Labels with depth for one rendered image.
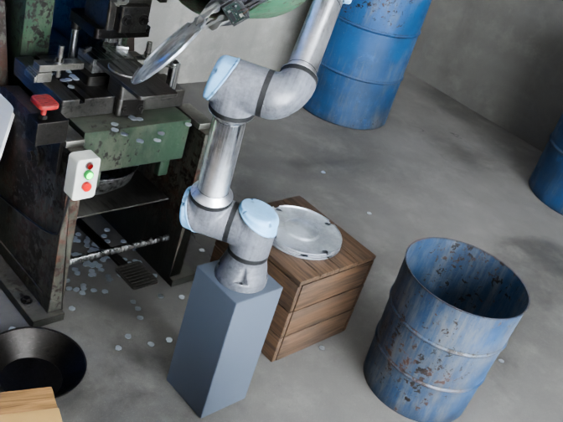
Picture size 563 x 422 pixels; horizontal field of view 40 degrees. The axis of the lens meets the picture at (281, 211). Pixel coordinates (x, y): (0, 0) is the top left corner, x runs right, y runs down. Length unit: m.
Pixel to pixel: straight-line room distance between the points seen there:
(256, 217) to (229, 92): 0.39
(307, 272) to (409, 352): 0.41
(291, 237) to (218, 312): 0.53
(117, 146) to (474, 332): 1.22
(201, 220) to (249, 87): 0.44
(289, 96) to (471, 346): 1.05
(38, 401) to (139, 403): 0.55
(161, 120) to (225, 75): 0.70
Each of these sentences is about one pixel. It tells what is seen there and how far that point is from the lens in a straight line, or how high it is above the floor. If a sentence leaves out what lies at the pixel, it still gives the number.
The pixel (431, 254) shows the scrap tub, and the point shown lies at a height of 0.41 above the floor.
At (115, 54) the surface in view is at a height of 0.78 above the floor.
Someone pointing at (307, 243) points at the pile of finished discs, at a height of 0.37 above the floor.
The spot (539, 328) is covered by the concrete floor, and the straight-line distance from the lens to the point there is 3.47.
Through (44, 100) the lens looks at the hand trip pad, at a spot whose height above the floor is 0.76.
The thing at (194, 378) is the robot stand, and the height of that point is 0.11.
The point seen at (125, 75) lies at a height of 0.78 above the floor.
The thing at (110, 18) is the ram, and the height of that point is 0.93.
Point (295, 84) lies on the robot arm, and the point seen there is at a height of 1.08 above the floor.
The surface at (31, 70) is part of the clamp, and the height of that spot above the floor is 0.73.
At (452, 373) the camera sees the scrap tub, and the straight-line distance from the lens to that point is 2.57.
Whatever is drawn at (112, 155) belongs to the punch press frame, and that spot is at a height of 0.55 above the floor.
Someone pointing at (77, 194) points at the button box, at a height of 0.51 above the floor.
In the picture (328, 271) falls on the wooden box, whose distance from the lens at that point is 2.56.
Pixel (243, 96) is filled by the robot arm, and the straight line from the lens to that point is 1.84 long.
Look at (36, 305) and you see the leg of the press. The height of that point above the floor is 0.03.
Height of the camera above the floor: 1.74
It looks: 30 degrees down
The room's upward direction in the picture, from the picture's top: 18 degrees clockwise
